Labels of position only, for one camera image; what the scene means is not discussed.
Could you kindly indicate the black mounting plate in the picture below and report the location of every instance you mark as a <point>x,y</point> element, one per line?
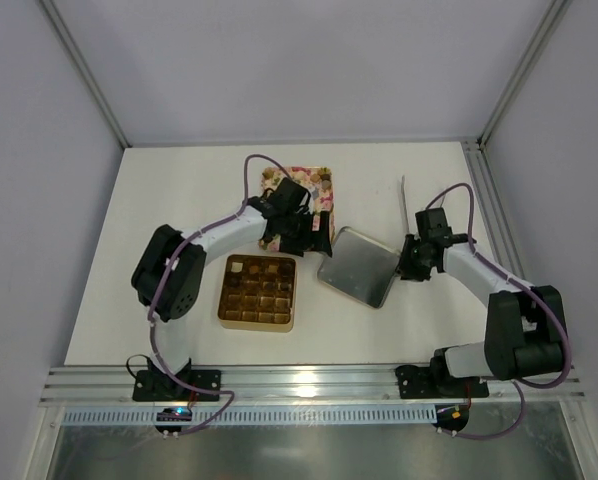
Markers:
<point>426,382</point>
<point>156,386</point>

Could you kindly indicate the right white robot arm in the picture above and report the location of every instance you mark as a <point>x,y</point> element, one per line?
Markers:
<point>525,332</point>

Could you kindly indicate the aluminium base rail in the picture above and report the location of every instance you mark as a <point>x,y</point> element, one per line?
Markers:
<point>290,384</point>

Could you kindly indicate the gold chocolate box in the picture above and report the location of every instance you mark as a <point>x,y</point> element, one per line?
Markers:
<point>261,297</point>

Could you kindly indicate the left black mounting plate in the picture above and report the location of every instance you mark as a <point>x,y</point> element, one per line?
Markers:
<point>156,386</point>

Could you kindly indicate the floral tray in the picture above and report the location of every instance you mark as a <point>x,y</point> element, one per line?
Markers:
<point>319,184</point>

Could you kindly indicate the metal tongs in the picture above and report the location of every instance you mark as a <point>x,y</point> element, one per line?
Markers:
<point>403,205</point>

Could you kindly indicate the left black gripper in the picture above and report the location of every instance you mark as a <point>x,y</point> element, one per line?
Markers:
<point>308,232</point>

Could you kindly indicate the perforated cable duct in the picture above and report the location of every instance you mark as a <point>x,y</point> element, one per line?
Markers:
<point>252,415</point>

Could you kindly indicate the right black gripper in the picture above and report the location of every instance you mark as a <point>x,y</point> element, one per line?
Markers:
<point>406,261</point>

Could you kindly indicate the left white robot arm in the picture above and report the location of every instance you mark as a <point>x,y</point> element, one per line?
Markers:
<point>169,274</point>

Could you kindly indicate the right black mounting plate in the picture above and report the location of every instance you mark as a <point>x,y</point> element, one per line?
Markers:
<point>426,382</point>

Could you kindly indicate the silver tin lid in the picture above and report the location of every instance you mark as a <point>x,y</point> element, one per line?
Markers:
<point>360,267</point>

